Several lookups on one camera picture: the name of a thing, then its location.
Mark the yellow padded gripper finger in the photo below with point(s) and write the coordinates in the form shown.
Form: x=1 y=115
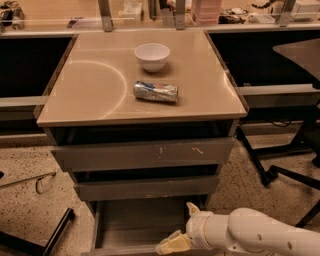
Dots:
x=176 y=242

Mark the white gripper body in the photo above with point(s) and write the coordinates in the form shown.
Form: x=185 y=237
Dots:
x=195 y=227

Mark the grey bottom drawer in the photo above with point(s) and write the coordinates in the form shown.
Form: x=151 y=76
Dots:
x=134 y=227

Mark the grey drawer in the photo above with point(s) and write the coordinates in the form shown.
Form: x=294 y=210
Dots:
x=141 y=155
x=146 y=188
x=134 y=227

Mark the grey middle drawer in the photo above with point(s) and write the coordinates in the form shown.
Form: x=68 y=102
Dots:
x=146 y=188

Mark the grey top drawer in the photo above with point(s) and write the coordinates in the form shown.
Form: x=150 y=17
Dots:
x=141 y=155

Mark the grey drawer cabinet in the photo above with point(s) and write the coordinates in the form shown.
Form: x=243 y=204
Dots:
x=92 y=99

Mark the black office chair base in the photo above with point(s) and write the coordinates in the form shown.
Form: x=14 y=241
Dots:
x=298 y=194

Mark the crushed silver blue can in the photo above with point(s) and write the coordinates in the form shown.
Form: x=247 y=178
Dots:
x=156 y=92

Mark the thin metal rod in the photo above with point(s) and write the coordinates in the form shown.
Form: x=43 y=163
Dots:
x=37 y=179

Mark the black stand leg left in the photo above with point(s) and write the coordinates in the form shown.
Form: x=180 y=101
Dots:
x=42 y=244

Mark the white bowl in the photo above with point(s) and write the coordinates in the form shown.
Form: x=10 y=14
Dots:
x=152 y=57

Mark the pink stacked boxes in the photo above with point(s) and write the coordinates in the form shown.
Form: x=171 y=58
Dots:
x=205 y=12

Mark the black desk frame leg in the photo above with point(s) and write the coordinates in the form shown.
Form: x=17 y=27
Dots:
x=296 y=146

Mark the metal bracket middle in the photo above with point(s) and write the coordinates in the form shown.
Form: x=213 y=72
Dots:
x=180 y=14

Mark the metal bracket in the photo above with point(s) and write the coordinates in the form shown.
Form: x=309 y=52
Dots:
x=105 y=13
x=180 y=14
x=284 y=17

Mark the metal bracket right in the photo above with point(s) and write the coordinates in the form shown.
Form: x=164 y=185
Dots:
x=284 y=17

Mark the metal bracket left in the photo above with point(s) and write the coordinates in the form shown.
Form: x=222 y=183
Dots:
x=105 y=13

